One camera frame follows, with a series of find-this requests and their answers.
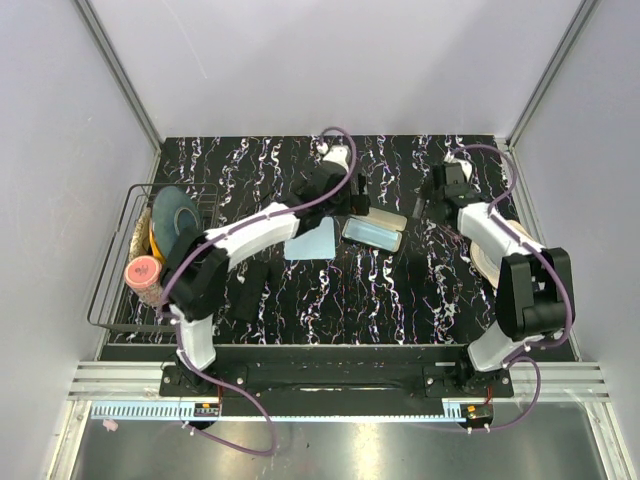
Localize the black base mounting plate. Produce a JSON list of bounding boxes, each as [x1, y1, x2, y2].
[[157, 344, 515, 405]]

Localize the woven beige plate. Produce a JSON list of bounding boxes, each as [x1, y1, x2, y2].
[[128, 207, 151, 262]]

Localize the yellow plate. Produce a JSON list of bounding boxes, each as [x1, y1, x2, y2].
[[149, 225, 166, 264]]

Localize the pink patterned cup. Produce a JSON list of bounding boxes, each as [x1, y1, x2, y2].
[[124, 255, 163, 308]]

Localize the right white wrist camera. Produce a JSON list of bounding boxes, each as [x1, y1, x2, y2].
[[444, 153, 473, 180]]

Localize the light blue cloth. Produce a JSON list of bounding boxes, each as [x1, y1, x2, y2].
[[342, 219, 401, 251], [284, 217, 336, 261]]

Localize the black wire dish rack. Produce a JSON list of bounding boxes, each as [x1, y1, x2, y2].
[[86, 182, 220, 333]]

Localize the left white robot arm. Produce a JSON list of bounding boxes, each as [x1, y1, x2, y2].
[[160, 144, 357, 396]]

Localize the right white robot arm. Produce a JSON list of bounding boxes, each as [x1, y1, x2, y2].
[[421, 160, 575, 397]]

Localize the dark green glasses case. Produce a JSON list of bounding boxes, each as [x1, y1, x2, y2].
[[341, 208, 408, 253]]

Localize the blue ceramic plate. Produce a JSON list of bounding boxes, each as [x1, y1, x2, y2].
[[151, 185, 202, 258]]

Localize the black glasses case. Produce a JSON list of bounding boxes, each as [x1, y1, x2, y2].
[[231, 260, 270, 323]]

